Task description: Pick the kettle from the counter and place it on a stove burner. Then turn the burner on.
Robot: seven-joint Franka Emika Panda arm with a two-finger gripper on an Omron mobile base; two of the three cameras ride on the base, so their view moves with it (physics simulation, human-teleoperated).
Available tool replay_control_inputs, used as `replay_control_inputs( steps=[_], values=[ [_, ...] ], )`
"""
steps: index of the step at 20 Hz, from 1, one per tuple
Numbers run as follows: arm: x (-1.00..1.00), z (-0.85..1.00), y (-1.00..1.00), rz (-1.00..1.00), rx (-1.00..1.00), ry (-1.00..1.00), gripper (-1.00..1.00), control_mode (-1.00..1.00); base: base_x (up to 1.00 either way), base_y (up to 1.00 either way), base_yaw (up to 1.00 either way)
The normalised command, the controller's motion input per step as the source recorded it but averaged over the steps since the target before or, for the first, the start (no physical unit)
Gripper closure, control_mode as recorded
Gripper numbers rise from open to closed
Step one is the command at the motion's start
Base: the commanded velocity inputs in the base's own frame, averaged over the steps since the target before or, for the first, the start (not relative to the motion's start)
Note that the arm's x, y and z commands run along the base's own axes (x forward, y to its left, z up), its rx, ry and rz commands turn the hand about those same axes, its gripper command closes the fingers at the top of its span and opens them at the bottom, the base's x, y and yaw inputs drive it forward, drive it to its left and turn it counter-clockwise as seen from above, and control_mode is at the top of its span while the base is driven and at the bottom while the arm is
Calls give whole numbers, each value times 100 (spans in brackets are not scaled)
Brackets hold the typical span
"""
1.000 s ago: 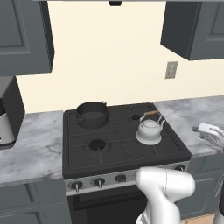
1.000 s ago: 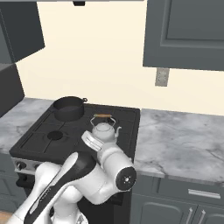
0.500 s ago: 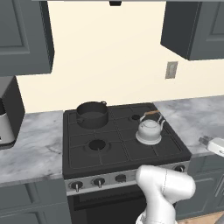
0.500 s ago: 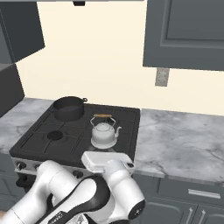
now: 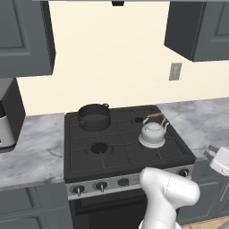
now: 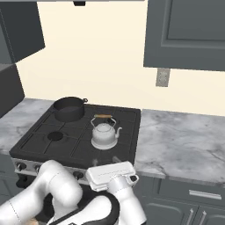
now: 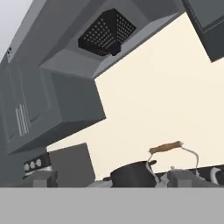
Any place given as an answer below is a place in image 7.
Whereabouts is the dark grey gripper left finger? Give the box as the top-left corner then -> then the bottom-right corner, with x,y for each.
24,170 -> 59,188

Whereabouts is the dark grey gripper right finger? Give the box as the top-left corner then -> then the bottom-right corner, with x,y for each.
166,170 -> 217,188

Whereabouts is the black appliance with white knobs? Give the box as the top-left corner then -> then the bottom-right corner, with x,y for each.
22,152 -> 53,178

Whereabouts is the grey box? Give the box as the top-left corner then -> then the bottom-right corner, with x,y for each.
47,142 -> 97,188

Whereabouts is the black and white object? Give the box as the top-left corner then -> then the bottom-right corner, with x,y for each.
208,166 -> 224,186

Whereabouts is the black pot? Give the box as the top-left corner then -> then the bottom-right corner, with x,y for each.
109,159 -> 158,188

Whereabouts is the grey range hood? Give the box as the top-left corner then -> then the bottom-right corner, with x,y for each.
38,0 -> 186,80

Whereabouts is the silver kettle with wooden handle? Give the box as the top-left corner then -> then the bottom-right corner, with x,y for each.
144,140 -> 201,188

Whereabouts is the white cupboard handle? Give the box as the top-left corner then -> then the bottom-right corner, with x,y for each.
19,102 -> 31,135
14,107 -> 25,138

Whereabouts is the grey wall cupboard with handles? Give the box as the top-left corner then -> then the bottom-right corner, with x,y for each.
0,53 -> 107,157

